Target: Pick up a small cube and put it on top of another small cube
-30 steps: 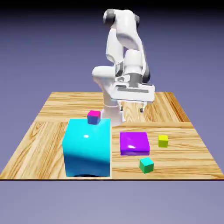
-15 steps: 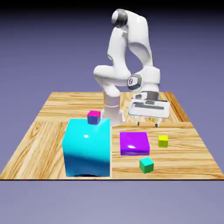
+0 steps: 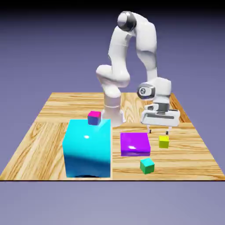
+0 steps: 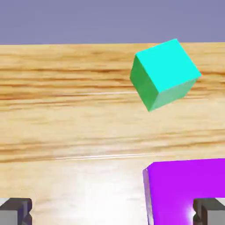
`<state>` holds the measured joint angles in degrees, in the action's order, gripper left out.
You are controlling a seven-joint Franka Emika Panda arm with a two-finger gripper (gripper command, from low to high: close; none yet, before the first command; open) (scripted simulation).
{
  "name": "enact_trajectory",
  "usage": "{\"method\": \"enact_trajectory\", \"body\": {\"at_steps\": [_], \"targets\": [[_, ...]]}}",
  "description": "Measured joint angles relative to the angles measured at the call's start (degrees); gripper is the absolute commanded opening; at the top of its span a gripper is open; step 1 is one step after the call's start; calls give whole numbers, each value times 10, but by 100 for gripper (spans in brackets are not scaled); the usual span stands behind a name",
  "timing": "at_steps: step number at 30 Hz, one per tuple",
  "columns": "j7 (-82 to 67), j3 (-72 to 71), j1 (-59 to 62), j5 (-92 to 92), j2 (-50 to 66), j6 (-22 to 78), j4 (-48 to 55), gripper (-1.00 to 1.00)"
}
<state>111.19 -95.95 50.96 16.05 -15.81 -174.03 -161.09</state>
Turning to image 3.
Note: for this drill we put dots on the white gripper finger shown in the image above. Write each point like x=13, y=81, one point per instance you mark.
x=149, y=129
x=167, y=130

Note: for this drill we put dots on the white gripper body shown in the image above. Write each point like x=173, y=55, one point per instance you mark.
x=160, y=119

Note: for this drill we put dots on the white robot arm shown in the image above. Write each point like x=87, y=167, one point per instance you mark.
x=117, y=58

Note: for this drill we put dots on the small yellow cube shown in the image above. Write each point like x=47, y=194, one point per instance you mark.
x=163, y=141

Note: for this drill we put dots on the small green cube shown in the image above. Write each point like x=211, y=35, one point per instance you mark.
x=147, y=166

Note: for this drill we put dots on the small pink cube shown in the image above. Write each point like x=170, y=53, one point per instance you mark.
x=94, y=117

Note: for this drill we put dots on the large purple box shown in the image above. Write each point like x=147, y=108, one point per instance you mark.
x=135, y=144

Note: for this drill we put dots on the large cyan box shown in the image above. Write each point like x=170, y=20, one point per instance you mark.
x=87, y=149

